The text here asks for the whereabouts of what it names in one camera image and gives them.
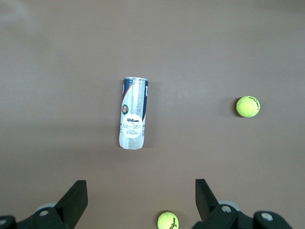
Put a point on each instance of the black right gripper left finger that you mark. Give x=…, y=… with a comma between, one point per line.
x=71, y=205

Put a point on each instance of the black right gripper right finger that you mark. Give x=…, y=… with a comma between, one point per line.
x=207, y=207

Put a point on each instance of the Wilson tennis ball can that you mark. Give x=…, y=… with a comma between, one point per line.
x=132, y=114

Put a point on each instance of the yellow-green tennis ball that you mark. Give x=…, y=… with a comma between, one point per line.
x=247, y=107
x=166, y=220

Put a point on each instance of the brown table cloth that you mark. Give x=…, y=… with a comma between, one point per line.
x=71, y=71

